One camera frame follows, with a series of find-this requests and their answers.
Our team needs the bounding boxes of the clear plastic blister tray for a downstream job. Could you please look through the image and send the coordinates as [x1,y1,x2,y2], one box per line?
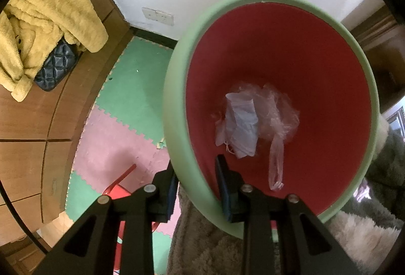
[215,93,259,159]

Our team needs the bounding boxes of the clear plastic bag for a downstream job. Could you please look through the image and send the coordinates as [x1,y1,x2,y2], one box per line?
[237,84,300,191]

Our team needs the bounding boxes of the red bin with green rim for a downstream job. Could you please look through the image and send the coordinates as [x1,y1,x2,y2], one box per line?
[163,0,379,237]

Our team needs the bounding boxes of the green pink foam floor mat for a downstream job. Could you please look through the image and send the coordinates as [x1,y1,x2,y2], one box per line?
[64,35,181,275]

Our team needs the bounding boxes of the grey fuzzy pants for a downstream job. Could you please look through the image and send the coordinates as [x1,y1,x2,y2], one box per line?
[167,116,405,275]

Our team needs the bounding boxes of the black quilted handbag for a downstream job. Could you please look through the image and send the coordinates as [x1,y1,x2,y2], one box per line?
[34,38,80,92]

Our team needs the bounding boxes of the dark wooden headboard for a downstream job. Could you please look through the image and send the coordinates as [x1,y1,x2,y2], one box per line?
[350,6,404,135]

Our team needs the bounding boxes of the yellow fleece jacket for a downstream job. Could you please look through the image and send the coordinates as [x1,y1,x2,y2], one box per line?
[1,0,108,102]

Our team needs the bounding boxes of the white wall power socket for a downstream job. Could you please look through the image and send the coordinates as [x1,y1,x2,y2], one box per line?
[142,8,174,26]

